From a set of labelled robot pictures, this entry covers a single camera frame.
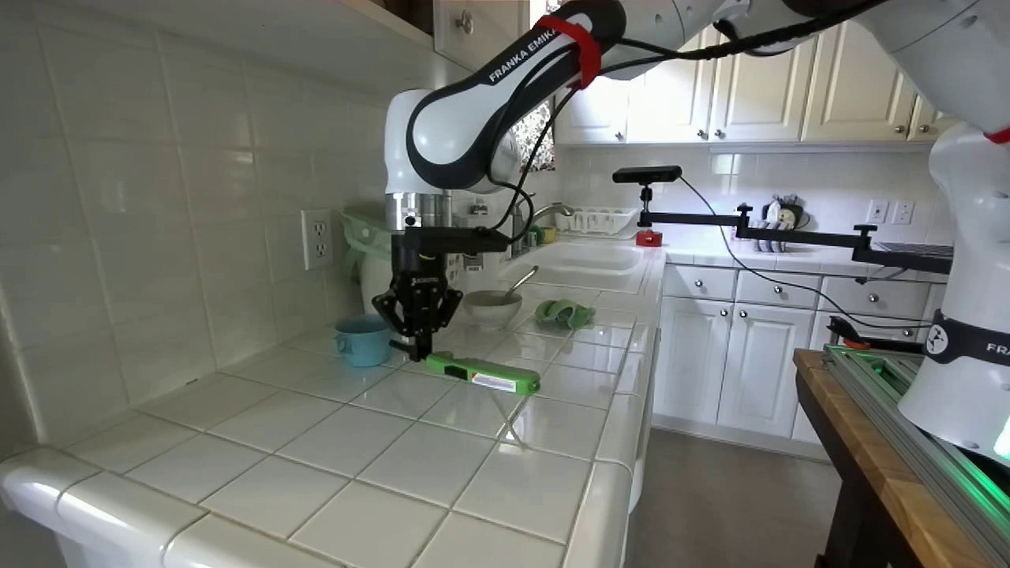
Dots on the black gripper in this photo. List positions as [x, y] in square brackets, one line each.
[425, 256]

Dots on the green utility lighter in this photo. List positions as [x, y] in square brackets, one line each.
[490, 378]

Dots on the green cleaning cloth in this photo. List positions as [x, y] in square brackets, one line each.
[564, 315]

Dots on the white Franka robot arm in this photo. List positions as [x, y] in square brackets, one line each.
[452, 129]

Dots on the blue mug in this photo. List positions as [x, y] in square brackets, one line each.
[364, 341]

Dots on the white bowl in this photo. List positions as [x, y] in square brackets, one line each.
[495, 310]

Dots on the white cooker with green lid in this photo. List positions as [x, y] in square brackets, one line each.
[364, 241]

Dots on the metal spoon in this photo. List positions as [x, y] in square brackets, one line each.
[523, 281]

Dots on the metal kitchen faucet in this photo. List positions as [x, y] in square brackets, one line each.
[523, 238]

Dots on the green sink sponge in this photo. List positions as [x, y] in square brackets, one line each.
[540, 234]

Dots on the white sink basin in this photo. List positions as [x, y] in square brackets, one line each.
[589, 259]

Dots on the floral window curtain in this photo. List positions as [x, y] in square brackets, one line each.
[540, 136]

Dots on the small red clamp block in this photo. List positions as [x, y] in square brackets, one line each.
[648, 238]

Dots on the white lower cabinets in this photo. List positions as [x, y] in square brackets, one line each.
[728, 359]

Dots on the white overhead cabinet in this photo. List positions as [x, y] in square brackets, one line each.
[263, 32]

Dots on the dark utensil holder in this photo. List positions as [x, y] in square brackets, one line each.
[783, 217]

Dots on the white upper cabinets row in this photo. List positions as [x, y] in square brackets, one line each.
[760, 100]

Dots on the white backsplash outlet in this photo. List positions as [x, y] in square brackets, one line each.
[878, 210]
[905, 210]

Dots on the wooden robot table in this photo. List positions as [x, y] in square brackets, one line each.
[872, 476]

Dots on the white wall outlet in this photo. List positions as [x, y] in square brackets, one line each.
[317, 238]

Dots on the black bar camera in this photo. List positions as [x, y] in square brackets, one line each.
[648, 175]

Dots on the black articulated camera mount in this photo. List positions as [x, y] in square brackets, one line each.
[799, 234]

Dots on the aluminium rail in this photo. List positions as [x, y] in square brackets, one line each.
[925, 442]

